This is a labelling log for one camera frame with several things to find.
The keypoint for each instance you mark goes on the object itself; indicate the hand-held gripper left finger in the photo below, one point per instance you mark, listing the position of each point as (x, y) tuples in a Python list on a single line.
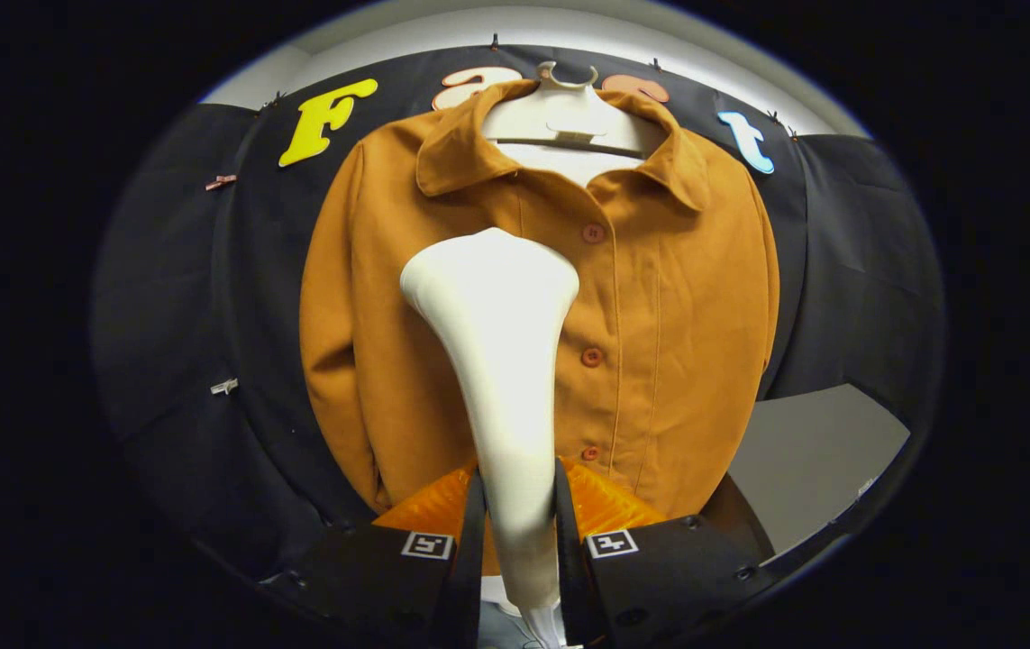
[(469, 595)]

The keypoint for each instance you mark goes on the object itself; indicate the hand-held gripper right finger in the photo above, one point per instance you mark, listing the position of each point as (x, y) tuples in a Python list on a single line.
[(573, 586)]

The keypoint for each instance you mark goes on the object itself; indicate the white garment steamer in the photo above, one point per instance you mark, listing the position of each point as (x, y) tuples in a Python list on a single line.
[(501, 361)]

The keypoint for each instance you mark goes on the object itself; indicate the orange button-up shirt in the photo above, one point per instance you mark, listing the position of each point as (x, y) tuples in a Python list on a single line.
[(677, 315)]

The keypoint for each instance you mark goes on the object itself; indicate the small silver clip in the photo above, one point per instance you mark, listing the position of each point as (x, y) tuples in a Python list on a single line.
[(224, 387)]

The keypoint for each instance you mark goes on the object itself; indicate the black backdrop cloth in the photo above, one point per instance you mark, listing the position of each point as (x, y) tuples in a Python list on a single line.
[(857, 270)]

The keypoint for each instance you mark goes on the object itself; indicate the white plastic hanger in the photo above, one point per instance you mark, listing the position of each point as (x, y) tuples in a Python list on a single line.
[(569, 113)]

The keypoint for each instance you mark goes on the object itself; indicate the small red clip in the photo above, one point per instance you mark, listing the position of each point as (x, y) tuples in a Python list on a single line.
[(221, 182)]

